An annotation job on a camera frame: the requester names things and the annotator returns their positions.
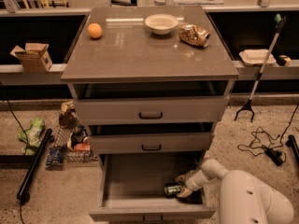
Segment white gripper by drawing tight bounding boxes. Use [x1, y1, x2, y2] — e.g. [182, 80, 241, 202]
[176, 171, 208, 198]

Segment green soda can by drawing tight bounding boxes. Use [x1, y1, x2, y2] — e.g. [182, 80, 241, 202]
[164, 182, 182, 197]

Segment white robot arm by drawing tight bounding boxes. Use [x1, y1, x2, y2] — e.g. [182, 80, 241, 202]
[176, 158, 294, 224]

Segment grey bottom drawer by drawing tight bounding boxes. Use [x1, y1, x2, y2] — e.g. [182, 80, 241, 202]
[90, 151, 215, 224]

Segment grey drawer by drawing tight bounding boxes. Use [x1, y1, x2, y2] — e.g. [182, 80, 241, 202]
[74, 97, 228, 125]
[90, 151, 215, 224]
[89, 133, 214, 154]

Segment grey middle drawer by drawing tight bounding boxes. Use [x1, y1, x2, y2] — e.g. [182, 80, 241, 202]
[89, 133, 214, 154]

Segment grey drawer cabinet with counter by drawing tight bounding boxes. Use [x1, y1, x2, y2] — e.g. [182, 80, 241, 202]
[61, 5, 240, 161]

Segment grey top drawer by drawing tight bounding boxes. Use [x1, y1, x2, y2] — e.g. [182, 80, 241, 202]
[74, 97, 228, 125]

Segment crushed brown snack can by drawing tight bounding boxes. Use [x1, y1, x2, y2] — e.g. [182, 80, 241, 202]
[178, 24, 210, 48]

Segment red and dark snack bags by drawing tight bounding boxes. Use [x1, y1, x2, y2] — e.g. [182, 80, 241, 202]
[67, 126, 91, 152]

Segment black floor bar right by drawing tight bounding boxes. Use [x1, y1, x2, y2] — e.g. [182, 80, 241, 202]
[286, 134, 299, 165]

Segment black floor bar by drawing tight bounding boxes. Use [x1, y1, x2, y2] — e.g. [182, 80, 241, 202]
[286, 134, 299, 165]
[17, 129, 52, 203]

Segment blue snack packet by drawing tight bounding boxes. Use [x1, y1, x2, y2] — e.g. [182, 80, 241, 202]
[46, 147, 64, 167]

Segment brown snack bag on floor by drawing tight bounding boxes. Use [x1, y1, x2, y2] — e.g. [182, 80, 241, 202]
[59, 101, 78, 128]

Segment white styrofoam tray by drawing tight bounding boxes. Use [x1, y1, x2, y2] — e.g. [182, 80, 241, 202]
[239, 49, 268, 66]

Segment black floor bar left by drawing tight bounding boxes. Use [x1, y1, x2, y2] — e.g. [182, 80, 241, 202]
[17, 129, 52, 203]

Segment small yellow black object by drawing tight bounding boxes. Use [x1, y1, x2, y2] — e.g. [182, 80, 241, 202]
[277, 55, 291, 66]

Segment green chip bag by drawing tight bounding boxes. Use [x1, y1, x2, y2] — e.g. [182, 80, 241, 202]
[17, 118, 45, 156]

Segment white bowl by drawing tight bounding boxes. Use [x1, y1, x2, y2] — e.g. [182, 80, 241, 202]
[144, 14, 178, 35]

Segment orange fruit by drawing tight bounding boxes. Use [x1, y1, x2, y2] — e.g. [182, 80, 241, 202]
[88, 23, 103, 39]

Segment reacher grabber tool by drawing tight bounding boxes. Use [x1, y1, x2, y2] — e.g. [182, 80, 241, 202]
[234, 13, 286, 121]

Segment cardboard box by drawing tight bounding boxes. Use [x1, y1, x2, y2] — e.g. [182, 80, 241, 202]
[10, 43, 52, 73]

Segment black power adapter with cable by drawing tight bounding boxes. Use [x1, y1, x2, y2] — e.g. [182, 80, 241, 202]
[237, 104, 299, 166]

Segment wire basket on floor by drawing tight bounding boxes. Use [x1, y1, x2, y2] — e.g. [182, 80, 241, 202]
[54, 125, 98, 163]

